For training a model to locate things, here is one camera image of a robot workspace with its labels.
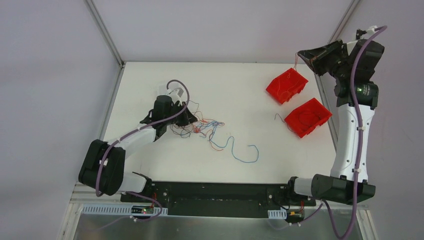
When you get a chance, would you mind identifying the orange wire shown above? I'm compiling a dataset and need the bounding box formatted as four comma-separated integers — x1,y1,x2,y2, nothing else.
170,114,226,153
276,52,300,100

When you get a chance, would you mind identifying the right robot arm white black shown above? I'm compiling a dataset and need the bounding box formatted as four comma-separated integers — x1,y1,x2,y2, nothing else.
283,39,385,205

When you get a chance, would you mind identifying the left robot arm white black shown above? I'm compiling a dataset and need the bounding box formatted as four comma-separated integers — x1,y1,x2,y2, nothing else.
78,95,198,203

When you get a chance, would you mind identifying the white plastic tray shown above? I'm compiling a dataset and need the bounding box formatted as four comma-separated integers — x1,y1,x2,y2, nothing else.
156,83,173,96

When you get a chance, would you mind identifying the far red plastic bin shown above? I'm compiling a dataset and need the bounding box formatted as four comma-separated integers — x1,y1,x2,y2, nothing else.
265,68,309,105

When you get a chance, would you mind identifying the red plastic bin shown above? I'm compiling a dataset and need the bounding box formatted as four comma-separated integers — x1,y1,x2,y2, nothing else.
265,68,309,105
284,98,333,138

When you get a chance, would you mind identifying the near red plastic bin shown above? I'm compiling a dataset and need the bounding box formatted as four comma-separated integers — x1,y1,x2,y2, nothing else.
284,98,333,138

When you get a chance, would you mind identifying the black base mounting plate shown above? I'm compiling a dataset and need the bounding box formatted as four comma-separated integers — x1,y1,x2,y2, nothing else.
140,181,316,219

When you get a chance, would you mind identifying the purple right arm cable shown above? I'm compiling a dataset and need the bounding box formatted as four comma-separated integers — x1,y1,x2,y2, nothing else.
322,25,388,240

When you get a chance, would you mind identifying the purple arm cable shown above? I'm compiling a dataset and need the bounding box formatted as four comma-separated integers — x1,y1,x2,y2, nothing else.
322,25,388,240
95,79,191,198

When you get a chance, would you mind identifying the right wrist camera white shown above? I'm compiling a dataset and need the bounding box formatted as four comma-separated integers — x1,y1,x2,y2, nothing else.
355,25,380,41

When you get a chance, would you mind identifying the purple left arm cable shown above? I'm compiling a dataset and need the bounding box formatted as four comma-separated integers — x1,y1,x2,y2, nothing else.
95,79,191,198

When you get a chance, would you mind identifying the left white slotted cable duct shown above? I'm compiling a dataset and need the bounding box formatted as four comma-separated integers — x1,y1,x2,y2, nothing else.
81,204,168,217

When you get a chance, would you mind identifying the white slotted cable duct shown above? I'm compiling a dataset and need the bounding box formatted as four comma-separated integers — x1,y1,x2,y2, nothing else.
267,208,287,220
81,204,168,217

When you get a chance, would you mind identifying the aluminium frame rail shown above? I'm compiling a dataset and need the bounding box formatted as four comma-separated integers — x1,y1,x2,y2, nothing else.
70,183,121,204

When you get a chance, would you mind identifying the right white slotted cable duct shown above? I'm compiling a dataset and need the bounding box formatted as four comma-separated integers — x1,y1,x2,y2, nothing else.
267,208,287,220

